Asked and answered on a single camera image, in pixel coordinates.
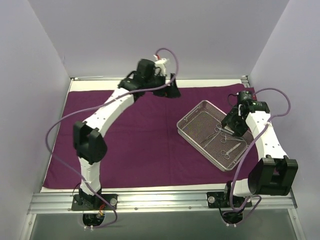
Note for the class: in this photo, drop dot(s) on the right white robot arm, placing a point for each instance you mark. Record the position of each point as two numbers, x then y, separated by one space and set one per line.
275 171

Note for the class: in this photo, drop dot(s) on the metal mesh instrument tray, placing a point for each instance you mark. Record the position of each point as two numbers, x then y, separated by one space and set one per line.
199 123

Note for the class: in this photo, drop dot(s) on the purple cloth wrap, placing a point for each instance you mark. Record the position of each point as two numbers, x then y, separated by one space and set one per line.
144 148

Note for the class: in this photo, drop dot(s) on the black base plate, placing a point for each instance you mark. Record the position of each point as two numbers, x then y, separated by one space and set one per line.
110 201
220 199

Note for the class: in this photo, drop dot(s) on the back aluminium rail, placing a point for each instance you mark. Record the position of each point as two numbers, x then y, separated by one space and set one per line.
104 78

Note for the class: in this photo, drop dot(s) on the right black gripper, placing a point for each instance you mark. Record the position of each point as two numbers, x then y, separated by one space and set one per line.
235 121

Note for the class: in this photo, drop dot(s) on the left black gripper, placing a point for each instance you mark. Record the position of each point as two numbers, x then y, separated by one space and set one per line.
167 88

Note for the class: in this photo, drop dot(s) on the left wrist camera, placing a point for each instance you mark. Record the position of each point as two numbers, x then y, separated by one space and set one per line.
147 68

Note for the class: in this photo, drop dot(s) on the silver surgical scissors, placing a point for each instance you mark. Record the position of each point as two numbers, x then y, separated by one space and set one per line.
218 128

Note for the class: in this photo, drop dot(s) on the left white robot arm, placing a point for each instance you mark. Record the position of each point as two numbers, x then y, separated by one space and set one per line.
88 135

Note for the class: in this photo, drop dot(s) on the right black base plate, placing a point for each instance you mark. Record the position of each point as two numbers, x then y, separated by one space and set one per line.
220 199

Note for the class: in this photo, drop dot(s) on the thin silver tweezers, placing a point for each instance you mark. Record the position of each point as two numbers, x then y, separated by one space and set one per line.
211 136

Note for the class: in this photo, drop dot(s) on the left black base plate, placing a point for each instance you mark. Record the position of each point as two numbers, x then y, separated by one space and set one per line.
110 201

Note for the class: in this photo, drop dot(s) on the front aluminium rail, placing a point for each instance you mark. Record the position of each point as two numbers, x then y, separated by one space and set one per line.
149 201

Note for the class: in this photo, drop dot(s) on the silver surgical forceps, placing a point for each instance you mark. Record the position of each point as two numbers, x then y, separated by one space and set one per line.
226 137

